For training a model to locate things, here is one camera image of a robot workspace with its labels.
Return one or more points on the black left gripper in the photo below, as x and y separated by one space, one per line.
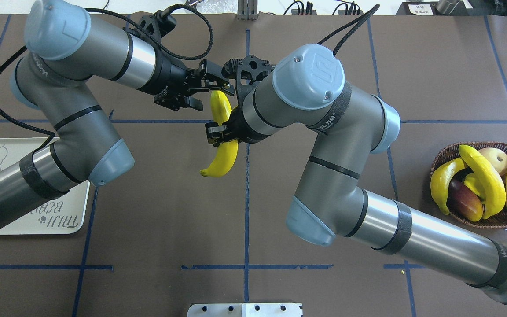
168 78

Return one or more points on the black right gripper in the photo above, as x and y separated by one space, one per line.
235 128

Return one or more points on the yellow banana long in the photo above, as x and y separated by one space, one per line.
492 183

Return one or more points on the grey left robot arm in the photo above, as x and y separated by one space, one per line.
65 45

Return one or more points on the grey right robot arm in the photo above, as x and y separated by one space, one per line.
309 87

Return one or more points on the yellow banana basket edge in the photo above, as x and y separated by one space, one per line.
440 179

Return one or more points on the brown wicker basket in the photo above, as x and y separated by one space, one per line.
498 221

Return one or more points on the white bear print tray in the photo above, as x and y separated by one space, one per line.
64 215

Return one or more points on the black box white label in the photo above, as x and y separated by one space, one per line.
418 8

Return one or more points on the red mango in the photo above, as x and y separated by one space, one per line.
464 202

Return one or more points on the small yellow banana piece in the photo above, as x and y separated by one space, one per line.
472 182

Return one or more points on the pale yellow-pink apple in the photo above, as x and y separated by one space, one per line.
496 157

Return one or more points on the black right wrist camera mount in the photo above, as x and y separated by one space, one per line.
247 72

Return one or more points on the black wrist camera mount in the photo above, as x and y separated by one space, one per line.
247 72
154 26

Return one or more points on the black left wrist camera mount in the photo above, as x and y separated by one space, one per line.
154 26

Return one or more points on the grey aluminium bracket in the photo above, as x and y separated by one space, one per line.
248 10

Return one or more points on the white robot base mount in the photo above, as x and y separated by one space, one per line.
246 310

